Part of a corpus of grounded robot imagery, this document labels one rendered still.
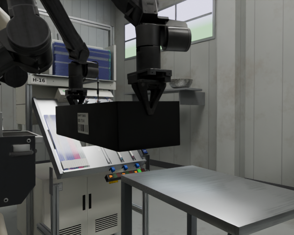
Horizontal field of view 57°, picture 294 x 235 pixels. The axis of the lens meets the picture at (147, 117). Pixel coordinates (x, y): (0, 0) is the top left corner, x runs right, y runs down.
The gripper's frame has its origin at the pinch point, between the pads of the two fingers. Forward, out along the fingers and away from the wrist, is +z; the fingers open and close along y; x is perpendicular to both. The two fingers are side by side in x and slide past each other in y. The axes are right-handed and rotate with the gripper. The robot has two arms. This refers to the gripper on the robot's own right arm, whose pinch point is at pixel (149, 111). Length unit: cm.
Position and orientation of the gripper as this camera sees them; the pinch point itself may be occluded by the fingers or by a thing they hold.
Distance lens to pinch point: 63.7
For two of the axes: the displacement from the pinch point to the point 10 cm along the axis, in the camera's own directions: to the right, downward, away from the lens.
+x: -8.5, 0.3, -5.2
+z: 0.2, 10.0, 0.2
